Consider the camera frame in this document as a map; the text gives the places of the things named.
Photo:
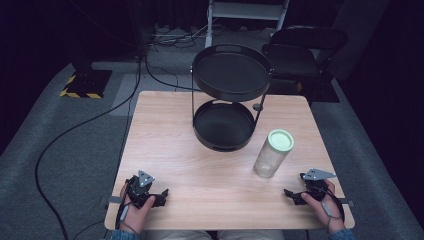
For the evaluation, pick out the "white metal stand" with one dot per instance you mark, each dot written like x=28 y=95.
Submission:
x=245 y=11

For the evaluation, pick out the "black two-tier tray rack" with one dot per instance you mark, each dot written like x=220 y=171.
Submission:
x=230 y=83

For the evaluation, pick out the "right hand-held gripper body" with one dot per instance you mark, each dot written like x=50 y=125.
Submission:
x=316 y=185

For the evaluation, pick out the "clear jar with green lid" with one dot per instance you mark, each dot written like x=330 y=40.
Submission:
x=274 y=154

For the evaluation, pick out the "grey table clamp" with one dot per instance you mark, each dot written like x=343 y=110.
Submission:
x=346 y=202
x=111 y=200

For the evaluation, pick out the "person's left hand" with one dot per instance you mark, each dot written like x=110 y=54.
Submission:
x=136 y=216

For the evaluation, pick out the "black yellow striped stand base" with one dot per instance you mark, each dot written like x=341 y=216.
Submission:
x=87 y=84

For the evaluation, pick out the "person's right hand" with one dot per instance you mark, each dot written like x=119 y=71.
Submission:
x=325 y=211

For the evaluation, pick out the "black chair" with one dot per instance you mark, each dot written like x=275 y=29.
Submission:
x=293 y=60

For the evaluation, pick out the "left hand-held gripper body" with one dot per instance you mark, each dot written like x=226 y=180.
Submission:
x=137 y=191

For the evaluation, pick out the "person's legs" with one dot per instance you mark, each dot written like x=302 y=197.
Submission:
x=213 y=235

